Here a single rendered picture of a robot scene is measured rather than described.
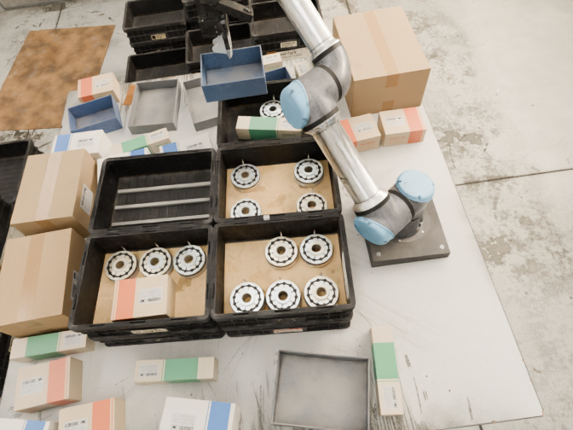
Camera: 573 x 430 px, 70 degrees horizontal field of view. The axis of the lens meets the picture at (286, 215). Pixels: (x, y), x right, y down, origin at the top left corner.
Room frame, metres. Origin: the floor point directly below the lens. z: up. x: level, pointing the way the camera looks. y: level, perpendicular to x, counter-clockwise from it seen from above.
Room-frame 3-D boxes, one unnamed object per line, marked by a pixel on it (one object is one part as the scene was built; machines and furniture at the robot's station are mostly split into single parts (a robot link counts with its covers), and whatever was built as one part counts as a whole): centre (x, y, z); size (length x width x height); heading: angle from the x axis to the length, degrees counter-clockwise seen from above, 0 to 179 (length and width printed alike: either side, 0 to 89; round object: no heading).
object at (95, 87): (1.55, 0.76, 0.74); 0.16 x 0.12 x 0.07; 96
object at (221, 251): (0.47, 0.04, 0.87); 0.40 x 0.30 x 0.11; 85
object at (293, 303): (0.40, 0.05, 0.86); 0.10 x 0.10 x 0.01
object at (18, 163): (1.39, 1.40, 0.31); 0.40 x 0.30 x 0.34; 179
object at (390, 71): (1.38, -0.48, 0.80); 0.40 x 0.30 x 0.20; 0
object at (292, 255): (0.54, 0.03, 0.86); 0.10 x 0.10 x 0.01
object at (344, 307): (0.47, 0.04, 0.92); 0.40 x 0.30 x 0.02; 85
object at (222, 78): (1.08, 0.10, 1.11); 0.20 x 0.15 x 0.07; 89
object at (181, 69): (2.12, 0.63, 0.26); 0.40 x 0.30 x 0.23; 89
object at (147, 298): (0.45, 0.46, 0.87); 0.16 x 0.12 x 0.07; 88
